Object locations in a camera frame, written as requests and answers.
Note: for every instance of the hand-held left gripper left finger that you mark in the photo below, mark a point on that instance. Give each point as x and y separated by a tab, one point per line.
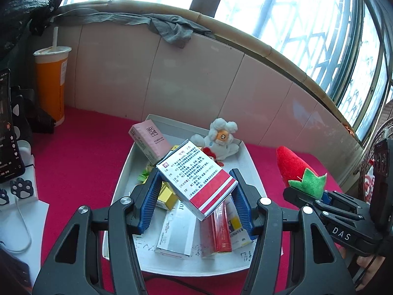
150	202

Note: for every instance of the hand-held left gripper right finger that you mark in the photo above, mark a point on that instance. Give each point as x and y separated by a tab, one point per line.
242	209

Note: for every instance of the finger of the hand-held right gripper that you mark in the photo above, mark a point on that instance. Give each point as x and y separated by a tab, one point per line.
299	200

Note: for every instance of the yellow green box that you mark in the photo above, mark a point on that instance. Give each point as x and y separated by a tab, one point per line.
167	196

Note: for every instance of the green tea packet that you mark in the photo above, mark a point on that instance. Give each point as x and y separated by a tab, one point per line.
144	175

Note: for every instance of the long red box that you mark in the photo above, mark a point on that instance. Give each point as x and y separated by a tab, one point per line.
221	233

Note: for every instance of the long white box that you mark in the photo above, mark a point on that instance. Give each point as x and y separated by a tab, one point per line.
176	233

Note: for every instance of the white red medicine box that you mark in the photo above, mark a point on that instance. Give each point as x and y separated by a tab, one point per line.
196	184

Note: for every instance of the pink box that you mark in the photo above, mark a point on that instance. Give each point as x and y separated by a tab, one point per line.
150	138

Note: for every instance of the white plush toy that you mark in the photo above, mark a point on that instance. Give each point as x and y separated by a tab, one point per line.
221	147

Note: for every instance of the white cardboard tray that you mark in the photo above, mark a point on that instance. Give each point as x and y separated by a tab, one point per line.
184	264

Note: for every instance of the person's right hand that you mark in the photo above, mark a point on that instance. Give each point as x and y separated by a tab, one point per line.
370	267

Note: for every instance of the hanging wicker chair with cushions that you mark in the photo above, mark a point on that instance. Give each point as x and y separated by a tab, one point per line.
368	172

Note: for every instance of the white paper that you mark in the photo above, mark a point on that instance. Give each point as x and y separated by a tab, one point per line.
40	221

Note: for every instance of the white paw print stand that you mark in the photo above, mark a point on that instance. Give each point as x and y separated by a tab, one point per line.
29	166

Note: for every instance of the black pouch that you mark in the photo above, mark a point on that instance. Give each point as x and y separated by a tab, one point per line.
43	119

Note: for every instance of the orange drink cup with straw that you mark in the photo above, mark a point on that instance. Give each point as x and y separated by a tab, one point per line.
50	83

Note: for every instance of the black cat phone holder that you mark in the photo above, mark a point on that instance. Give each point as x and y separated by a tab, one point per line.
21	113

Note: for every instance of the black smartphone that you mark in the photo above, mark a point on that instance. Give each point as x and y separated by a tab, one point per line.
9	129

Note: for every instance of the grey cloth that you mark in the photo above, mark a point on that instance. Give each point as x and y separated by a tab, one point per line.
175	27

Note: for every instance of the window with metal grille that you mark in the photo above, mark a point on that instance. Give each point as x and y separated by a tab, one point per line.
291	3

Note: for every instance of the dark patterned cloth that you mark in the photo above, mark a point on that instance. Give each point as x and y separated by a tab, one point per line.
24	0

